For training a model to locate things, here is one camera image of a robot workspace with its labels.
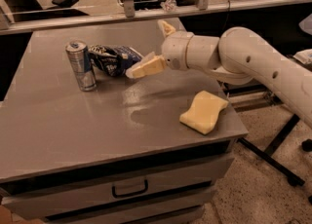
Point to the grey drawer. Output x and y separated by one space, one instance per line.
122 214
84 195

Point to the black office chair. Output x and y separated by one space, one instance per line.
27 10

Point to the grey upper drawer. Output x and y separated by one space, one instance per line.
84 195

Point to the blue chip bag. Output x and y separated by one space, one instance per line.
114 61

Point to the silver blue redbull can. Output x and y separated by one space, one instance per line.
78 55

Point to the grey lower drawer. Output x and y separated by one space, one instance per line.
122 214

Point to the clear water bottle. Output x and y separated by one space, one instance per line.
169 5

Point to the black stand base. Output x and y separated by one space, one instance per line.
267 154

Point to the yellow sponge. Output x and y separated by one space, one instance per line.
203 112

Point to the black drawer handle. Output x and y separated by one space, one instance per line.
129 188

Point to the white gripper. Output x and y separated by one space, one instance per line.
175 50

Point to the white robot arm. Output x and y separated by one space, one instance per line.
236 57

